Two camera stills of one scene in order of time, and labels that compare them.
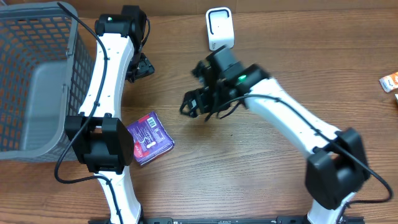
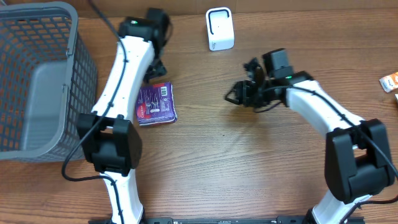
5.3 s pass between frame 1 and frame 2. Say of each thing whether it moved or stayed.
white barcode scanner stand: stayed
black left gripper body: moved
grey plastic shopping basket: stayed
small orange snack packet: stayed
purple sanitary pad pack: moved
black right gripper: moved
